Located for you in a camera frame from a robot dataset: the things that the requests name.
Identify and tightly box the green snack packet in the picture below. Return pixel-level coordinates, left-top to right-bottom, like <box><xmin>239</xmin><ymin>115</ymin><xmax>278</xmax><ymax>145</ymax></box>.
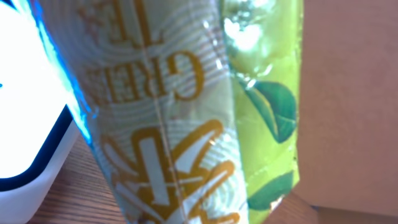
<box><xmin>27</xmin><ymin>0</ymin><xmax>303</xmax><ymax>223</ymax></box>

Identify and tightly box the white barcode scanner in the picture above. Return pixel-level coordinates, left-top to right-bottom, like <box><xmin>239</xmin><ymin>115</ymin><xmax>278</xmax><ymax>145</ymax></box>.
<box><xmin>1</xmin><ymin>1</ymin><xmax>79</xmax><ymax>223</ymax></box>

